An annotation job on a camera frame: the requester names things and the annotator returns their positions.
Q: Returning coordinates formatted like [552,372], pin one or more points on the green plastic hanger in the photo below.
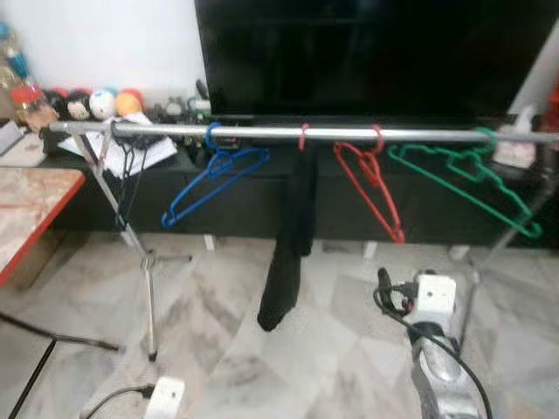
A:
[463,196]

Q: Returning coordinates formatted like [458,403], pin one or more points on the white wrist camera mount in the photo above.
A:
[434,295]
[164,399]

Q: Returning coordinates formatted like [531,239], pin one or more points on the blue plastic hanger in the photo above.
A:
[217,188]

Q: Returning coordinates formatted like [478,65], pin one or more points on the silver metal clothes rack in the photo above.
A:
[262,133]

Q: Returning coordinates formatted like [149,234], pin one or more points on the orange round doll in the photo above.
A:
[129,102]

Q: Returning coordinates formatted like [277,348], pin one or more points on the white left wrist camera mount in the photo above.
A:
[164,399]

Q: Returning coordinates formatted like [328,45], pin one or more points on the white tissue pack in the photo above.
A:
[515,144]

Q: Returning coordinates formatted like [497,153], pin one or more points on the long black garment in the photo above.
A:
[288,244]

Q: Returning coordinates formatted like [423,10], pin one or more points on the figurine jar with red lid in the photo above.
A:
[29,109]

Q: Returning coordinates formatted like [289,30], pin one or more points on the black TV cabinet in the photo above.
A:
[244,218]

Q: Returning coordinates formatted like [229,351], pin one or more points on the white papers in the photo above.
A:
[157,153]

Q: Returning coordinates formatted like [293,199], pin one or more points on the black television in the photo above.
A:
[376,52]

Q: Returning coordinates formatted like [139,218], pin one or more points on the blue figurine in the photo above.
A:
[9,52]

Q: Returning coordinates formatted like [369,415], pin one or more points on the red plastic hanger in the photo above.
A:
[304,137]
[397,229]

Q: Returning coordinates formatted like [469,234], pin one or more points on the white round doll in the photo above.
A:
[103,103]

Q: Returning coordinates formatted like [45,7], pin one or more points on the dark-haired round doll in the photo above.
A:
[79,105]

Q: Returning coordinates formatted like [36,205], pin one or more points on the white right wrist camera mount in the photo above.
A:
[434,295]

